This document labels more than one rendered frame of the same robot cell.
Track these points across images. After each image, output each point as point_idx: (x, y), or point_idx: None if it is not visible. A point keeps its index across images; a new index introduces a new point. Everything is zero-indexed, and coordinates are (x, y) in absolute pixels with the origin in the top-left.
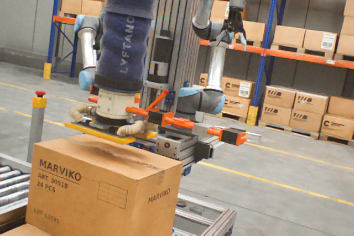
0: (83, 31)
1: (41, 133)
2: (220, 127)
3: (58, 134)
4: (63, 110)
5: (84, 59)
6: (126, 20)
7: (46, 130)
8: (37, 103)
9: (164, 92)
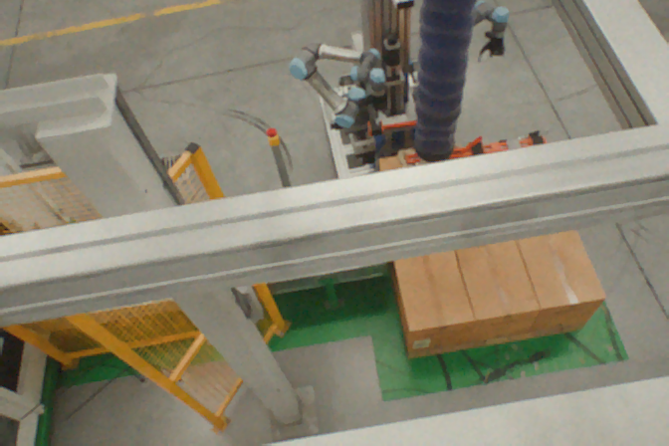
0: (312, 77)
1: (283, 154)
2: (523, 137)
3: (107, 53)
4: None
5: (332, 103)
6: (452, 121)
7: (86, 56)
8: (277, 142)
9: (480, 139)
